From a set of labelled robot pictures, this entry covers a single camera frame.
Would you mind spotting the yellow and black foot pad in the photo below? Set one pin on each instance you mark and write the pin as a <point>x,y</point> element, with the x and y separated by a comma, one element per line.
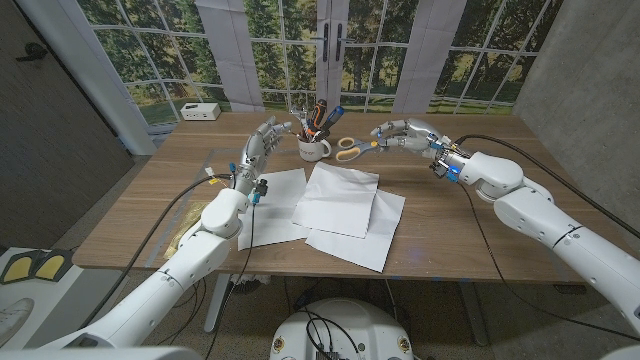
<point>52,265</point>
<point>17,267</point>

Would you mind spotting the silver metal wrench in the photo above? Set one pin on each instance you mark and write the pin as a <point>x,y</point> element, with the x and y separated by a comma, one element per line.
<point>300,117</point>

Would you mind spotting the creased white paper sheet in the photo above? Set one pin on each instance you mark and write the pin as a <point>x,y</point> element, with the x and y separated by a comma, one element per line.
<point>340,200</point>

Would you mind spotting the white mug with tools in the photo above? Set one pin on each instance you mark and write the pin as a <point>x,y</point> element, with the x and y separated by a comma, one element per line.
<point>316,115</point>

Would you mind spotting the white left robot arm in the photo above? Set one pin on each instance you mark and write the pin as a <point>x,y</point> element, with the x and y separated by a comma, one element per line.
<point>165,285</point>

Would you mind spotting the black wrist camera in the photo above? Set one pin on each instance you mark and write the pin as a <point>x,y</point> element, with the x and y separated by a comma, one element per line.
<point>440,169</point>
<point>261,188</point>

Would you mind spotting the grey table leg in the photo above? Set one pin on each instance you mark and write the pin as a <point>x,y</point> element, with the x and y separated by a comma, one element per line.
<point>475,315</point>

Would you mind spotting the white shoe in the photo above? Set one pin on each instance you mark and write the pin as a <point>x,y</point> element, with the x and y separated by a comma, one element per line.
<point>14,317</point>

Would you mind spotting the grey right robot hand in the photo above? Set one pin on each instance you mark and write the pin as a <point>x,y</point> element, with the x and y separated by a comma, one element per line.
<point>415,135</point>

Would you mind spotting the printed window forest backdrop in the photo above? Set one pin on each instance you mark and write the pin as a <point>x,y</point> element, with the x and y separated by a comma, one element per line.
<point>230,60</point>

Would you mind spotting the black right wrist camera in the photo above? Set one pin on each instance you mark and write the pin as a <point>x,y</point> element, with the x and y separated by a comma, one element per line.
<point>440,169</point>

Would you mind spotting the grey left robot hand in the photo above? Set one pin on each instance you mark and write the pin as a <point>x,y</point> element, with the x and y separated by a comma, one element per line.
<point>257,152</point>

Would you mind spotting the white table leg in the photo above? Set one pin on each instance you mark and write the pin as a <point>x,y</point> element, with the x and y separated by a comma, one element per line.
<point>217,310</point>

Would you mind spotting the white power strip box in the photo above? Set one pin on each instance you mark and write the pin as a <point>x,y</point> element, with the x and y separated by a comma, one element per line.
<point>200,111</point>

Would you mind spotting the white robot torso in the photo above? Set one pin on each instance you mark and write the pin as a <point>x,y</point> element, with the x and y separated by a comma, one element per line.
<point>345,325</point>

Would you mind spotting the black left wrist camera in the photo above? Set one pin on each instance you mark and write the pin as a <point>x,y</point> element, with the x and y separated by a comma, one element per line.
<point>261,188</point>

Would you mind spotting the large white paper sheet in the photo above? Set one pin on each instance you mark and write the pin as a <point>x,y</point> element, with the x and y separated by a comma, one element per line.
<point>370,247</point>

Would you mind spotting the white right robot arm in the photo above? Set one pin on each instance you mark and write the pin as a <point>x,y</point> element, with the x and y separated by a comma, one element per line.
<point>550,225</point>

